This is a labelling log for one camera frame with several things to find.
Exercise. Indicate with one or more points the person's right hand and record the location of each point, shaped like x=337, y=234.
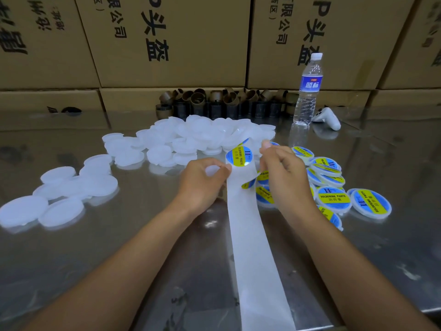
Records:
x=289, y=182

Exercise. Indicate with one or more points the person's left hand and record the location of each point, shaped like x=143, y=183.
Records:
x=200, y=189

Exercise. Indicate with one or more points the pile of white plastic lids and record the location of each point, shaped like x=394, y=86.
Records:
x=172, y=134

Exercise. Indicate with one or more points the sticker roll with backing strip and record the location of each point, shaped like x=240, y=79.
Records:
x=255, y=286

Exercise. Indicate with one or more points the person's right forearm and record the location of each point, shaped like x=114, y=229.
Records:
x=365, y=282

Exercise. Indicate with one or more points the person's left forearm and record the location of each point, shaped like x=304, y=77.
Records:
x=107, y=282

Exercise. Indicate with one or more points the white handheld controller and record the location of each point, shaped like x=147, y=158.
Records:
x=326, y=119

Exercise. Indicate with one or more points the row of dark cardboard tubes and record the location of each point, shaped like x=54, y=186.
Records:
x=205, y=104

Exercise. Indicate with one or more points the clear plastic water bottle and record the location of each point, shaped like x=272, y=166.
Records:
x=308, y=91

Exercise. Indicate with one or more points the stack of brown cardboard boxes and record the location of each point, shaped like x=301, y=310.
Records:
x=176, y=41

